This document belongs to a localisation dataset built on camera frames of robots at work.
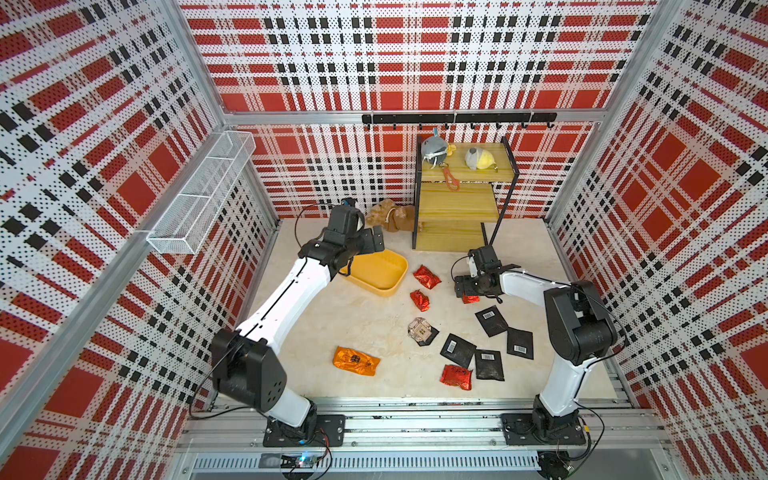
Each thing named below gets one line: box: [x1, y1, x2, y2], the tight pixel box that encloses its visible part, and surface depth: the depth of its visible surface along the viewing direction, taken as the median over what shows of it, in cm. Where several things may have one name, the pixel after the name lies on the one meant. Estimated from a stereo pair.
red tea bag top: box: [413, 264, 442, 290], surface depth 103 cm
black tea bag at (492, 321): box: [474, 305, 509, 337], surface depth 95 cm
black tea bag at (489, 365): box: [475, 349, 505, 381], surface depth 86 cm
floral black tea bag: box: [407, 317, 440, 347], surface depth 92 cm
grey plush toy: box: [421, 128, 449, 169], surface depth 88 cm
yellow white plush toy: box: [464, 147, 498, 172], surface depth 87 cm
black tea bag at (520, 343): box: [507, 327, 534, 360], surface depth 90 cm
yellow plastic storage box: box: [339, 249, 409, 297], surface depth 106 cm
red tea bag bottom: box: [440, 364, 473, 391], surface depth 81 cm
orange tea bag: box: [333, 346, 380, 376], surface depth 86 cm
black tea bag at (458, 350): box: [440, 333, 477, 368], surface depth 88 cm
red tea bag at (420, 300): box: [410, 289, 430, 312], surface depth 96 cm
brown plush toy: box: [365, 198, 415, 232], surface depth 113 cm
